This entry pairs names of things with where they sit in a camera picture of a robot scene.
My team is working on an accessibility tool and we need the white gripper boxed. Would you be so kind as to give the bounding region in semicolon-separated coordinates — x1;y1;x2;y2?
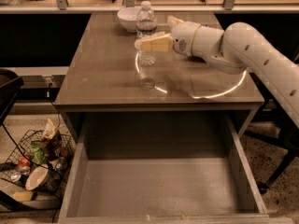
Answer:
135;16;200;56

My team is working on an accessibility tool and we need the clear plastic water bottle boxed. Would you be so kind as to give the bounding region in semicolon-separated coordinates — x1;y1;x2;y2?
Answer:
136;1;157;66

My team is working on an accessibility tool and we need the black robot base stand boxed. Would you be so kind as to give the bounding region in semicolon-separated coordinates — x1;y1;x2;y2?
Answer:
242;47;299;194

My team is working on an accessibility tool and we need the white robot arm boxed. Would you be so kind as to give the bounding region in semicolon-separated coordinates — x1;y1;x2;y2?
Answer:
135;16;299;126

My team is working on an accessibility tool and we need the grey wooden drawer cabinet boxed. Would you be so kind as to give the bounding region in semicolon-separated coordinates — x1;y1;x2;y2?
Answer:
55;12;263;138

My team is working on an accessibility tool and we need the open grey top drawer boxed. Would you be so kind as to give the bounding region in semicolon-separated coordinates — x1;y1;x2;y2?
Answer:
57;110;271;224

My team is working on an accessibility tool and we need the white ceramic bowl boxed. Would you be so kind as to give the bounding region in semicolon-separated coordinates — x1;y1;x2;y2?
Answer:
117;7;140;33

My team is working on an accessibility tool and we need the brown snack bag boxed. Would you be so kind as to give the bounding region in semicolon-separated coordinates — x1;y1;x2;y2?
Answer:
40;119;62;161

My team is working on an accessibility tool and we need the green snack bag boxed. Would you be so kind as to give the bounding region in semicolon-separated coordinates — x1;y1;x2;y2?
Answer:
30;140;47;165

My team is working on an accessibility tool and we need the white bowl in basket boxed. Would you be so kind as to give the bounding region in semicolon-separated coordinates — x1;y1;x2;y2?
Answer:
25;164;49;190

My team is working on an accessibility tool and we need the red soda can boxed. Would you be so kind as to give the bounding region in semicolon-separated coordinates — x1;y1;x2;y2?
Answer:
17;155;31;174

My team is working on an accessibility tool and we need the crushed silver can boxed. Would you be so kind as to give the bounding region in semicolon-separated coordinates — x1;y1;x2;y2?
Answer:
10;171;21;183

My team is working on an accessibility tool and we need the yellow sponge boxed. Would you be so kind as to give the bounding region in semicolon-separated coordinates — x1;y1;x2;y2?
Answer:
13;190;34;202

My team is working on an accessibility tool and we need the black power cable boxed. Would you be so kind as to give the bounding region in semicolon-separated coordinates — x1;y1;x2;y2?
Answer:
45;82;64;133

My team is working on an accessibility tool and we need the black wire basket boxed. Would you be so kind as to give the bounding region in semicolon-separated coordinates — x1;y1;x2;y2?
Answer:
0;130;74;193

